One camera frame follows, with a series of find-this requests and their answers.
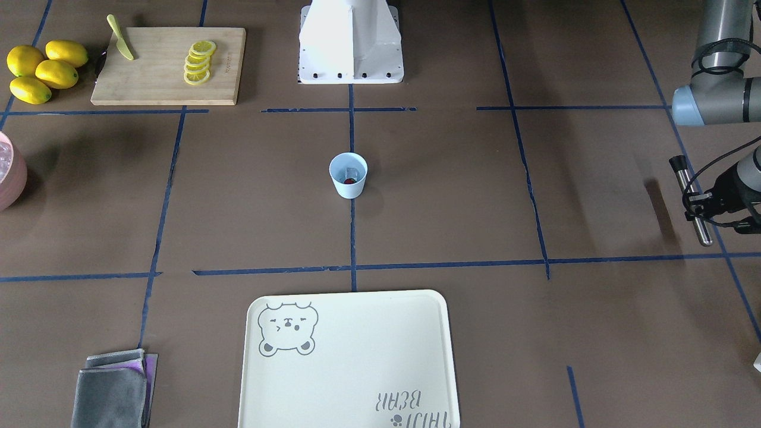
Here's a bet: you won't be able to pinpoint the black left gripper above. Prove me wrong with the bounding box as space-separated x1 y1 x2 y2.
683 163 761 234

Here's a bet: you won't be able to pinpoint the steel muddler black tip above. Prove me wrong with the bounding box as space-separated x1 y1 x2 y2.
669 155 714 247

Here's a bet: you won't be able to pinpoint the light blue cup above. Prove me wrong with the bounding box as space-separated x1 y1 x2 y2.
329 152 369 199

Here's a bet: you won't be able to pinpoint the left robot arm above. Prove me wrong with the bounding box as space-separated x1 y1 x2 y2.
669 1 760 246

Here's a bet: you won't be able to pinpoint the clear ice cube pile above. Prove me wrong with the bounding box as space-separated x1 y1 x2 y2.
0 141 14 181

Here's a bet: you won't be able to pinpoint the cream bear tray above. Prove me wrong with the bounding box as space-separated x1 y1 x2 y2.
237 289 461 427

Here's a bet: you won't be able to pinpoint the lemon slices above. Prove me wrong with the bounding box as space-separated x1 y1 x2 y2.
183 40 217 85

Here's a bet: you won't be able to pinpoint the wooden cutting board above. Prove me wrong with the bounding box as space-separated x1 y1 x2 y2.
92 27 246 106

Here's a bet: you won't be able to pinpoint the green knife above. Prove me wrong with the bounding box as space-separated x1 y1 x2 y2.
106 14 135 61

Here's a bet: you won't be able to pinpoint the grey folded cloth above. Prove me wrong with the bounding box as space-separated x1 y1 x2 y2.
71 348 159 427

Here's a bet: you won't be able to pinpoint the yellow lemon pile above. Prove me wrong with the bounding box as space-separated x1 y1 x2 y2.
6 40 89 105

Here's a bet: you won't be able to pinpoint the pink bowl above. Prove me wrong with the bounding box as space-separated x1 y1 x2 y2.
1 132 27 211

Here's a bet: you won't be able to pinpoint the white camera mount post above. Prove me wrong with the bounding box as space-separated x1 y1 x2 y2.
297 1 405 85

